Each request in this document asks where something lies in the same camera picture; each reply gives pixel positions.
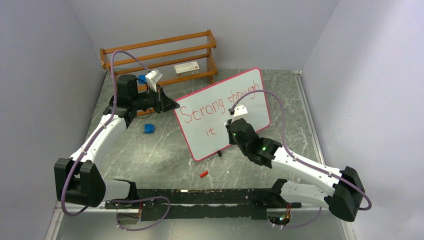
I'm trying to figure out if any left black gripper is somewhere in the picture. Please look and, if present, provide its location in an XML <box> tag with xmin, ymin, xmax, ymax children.
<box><xmin>132</xmin><ymin>84</ymin><xmax>180</xmax><ymax>114</ymax></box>

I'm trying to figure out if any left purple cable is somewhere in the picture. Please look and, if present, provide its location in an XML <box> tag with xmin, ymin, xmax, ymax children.
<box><xmin>61</xmin><ymin>50</ymin><xmax>149</xmax><ymax>218</ymax></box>

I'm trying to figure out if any white red marker box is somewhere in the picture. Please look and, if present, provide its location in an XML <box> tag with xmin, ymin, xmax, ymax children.
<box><xmin>174</xmin><ymin>61</ymin><xmax>200</xmax><ymax>78</ymax></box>

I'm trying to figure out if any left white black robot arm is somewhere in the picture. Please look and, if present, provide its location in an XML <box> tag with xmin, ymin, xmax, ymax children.
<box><xmin>54</xmin><ymin>74</ymin><xmax>180</xmax><ymax>209</ymax></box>

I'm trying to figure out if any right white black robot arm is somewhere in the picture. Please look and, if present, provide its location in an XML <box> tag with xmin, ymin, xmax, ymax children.
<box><xmin>225</xmin><ymin>118</ymin><xmax>365</xmax><ymax>222</ymax></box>

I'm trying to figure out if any blue eraser on table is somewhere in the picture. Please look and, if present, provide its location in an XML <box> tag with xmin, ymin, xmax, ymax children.
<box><xmin>142</xmin><ymin>123</ymin><xmax>156</xmax><ymax>134</ymax></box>

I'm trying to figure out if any blue eraser on shelf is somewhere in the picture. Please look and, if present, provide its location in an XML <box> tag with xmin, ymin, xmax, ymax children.
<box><xmin>137</xmin><ymin>74</ymin><xmax>147</xmax><ymax>84</ymax></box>

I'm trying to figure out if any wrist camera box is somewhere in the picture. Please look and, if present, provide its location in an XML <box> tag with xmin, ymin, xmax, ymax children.
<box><xmin>145</xmin><ymin>69</ymin><xmax>163</xmax><ymax>92</ymax></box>
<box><xmin>229</xmin><ymin>103</ymin><xmax>248</xmax><ymax>122</ymax></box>

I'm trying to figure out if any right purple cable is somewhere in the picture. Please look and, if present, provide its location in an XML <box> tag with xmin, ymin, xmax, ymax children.
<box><xmin>229</xmin><ymin>89</ymin><xmax>373</xmax><ymax>211</ymax></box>

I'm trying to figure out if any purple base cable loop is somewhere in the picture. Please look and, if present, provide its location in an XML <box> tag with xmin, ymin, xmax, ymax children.
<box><xmin>115</xmin><ymin>196</ymin><xmax>172</xmax><ymax>232</ymax></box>

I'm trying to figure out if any wooden three-tier shelf rack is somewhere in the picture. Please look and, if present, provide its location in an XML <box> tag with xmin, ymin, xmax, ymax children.
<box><xmin>99</xmin><ymin>29</ymin><xmax>218</xmax><ymax>86</ymax></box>

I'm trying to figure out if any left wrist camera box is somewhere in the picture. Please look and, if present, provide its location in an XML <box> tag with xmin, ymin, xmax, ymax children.
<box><xmin>145</xmin><ymin>69</ymin><xmax>163</xmax><ymax>92</ymax></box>

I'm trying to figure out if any red marker cap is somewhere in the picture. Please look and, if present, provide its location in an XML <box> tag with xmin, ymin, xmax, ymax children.
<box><xmin>199</xmin><ymin>170</ymin><xmax>209</xmax><ymax>178</ymax></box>

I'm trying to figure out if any pink-framed whiteboard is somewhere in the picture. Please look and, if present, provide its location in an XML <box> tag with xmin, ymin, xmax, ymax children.
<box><xmin>174</xmin><ymin>68</ymin><xmax>271</xmax><ymax>161</ymax></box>

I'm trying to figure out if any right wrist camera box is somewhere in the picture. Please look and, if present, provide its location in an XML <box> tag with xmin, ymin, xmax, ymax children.
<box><xmin>229</xmin><ymin>103</ymin><xmax>248</xmax><ymax>122</ymax></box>

